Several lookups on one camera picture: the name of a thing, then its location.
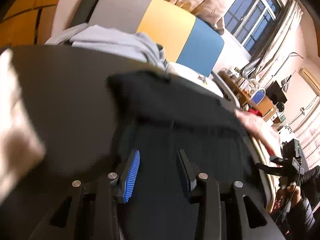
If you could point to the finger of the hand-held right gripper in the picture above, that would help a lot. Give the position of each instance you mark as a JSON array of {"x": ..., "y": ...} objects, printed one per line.
[
  {"x": 271, "y": 170},
  {"x": 277, "y": 160}
]

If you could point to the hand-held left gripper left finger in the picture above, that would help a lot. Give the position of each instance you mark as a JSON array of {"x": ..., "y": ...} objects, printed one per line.
[{"x": 131, "y": 177}]

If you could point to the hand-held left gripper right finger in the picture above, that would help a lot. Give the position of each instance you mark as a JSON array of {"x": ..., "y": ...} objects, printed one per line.
[{"x": 187, "y": 180}]

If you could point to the black knit sweater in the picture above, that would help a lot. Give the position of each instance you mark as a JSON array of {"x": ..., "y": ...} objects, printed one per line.
[{"x": 175, "y": 110}]

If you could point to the person's right hand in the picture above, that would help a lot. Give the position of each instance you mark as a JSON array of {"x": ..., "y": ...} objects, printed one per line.
[{"x": 287, "y": 196}]

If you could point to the white patterned cloth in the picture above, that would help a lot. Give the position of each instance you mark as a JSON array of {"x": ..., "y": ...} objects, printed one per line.
[{"x": 310, "y": 140}]

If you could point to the pink bed sheet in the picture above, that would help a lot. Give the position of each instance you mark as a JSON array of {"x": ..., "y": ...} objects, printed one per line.
[{"x": 257, "y": 127}]

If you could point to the white round appliance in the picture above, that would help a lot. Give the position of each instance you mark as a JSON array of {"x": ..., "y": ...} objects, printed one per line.
[{"x": 280, "y": 107}]

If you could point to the wooden cabinet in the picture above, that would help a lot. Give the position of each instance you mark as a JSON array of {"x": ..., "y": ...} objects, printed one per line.
[{"x": 268, "y": 107}]

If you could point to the red cloth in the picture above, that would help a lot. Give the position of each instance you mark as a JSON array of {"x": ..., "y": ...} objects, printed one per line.
[{"x": 255, "y": 111}]

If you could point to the blue folding chair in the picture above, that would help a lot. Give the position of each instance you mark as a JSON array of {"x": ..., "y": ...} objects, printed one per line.
[{"x": 257, "y": 96}]

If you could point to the black monitor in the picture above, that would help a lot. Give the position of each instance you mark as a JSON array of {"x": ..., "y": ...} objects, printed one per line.
[{"x": 276, "y": 92}]

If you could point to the wooden desk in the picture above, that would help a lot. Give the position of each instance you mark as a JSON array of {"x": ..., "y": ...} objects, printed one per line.
[{"x": 236, "y": 88}]

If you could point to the silver foil sheet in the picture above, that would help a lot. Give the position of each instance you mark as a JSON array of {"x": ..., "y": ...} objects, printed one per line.
[{"x": 250, "y": 66}]

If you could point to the white pillow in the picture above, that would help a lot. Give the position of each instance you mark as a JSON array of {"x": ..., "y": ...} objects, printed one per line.
[{"x": 185, "y": 71}]

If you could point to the pale patterned curtain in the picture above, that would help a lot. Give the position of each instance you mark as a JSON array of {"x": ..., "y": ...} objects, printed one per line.
[{"x": 282, "y": 37}]

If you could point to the pale beige cloth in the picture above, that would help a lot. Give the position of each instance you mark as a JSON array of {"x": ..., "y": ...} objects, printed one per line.
[{"x": 15, "y": 130}]

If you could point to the grey hoodie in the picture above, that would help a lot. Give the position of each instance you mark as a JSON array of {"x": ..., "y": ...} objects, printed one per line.
[{"x": 107, "y": 40}]

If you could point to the window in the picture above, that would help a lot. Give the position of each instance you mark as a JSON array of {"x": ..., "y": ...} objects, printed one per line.
[{"x": 252, "y": 17}]

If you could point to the grey yellow blue headboard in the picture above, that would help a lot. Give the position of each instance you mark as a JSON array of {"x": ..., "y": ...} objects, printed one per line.
[{"x": 165, "y": 30}]

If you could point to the beige starfish curtain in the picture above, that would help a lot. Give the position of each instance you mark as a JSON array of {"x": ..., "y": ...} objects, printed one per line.
[{"x": 207, "y": 5}]

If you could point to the wooden wardrobe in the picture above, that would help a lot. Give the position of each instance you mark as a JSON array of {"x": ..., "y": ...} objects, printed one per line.
[{"x": 22, "y": 17}]

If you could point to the wall air conditioner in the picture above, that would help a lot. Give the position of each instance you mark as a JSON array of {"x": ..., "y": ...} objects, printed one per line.
[{"x": 310, "y": 78}]

